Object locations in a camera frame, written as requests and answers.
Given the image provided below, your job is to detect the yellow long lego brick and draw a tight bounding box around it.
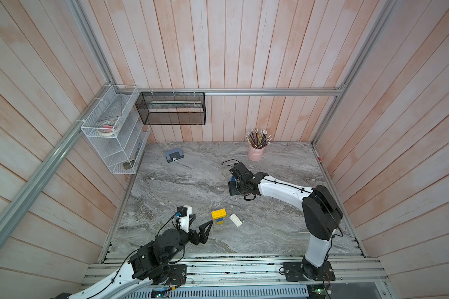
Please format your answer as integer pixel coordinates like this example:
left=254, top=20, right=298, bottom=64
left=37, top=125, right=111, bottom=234
left=212, top=209, right=227, bottom=220

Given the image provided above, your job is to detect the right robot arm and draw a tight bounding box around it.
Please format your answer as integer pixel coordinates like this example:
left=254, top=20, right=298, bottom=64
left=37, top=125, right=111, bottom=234
left=228, top=161, right=343, bottom=270

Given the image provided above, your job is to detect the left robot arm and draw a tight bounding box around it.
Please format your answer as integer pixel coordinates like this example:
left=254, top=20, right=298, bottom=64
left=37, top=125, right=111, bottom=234
left=57, top=218, right=213, bottom=299

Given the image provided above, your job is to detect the white lego plate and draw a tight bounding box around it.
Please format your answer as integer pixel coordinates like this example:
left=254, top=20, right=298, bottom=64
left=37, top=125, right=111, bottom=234
left=229, top=214, right=243, bottom=227

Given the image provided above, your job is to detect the pink pencil cup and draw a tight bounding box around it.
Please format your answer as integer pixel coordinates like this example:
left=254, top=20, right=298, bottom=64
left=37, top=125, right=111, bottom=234
left=248, top=145, right=264, bottom=162

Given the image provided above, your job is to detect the bundle of pencils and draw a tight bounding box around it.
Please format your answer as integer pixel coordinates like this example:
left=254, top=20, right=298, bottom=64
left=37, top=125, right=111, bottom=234
left=246, top=129, right=272, bottom=149

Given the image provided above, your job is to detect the blue grey stapler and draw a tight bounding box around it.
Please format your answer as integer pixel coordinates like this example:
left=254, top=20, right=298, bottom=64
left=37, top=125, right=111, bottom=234
left=165, top=148, right=184, bottom=163

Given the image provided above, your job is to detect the black mesh basket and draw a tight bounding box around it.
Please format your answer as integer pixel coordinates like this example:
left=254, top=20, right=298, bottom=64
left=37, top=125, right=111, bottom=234
left=135, top=91, right=207, bottom=126

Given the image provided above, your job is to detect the tape roll on shelf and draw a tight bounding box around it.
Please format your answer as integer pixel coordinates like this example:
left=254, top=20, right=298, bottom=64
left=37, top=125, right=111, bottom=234
left=97, top=119, right=120, bottom=137

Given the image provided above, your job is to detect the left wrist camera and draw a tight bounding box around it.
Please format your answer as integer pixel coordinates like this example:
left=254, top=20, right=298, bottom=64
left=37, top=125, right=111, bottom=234
left=175, top=205, right=192, bottom=233

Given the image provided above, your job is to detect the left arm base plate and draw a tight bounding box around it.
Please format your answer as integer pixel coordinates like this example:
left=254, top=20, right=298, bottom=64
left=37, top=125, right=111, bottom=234
left=148, top=264, right=187, bottom=285

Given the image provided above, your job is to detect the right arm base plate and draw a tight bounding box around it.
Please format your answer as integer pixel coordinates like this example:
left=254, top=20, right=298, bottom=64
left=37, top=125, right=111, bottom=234
left=280, top=259, right=336, bottom=282

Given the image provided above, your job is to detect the white wire shelf rack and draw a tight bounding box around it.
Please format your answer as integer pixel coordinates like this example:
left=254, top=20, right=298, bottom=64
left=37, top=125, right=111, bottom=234
left=81, top=85, right=150, bottom=174

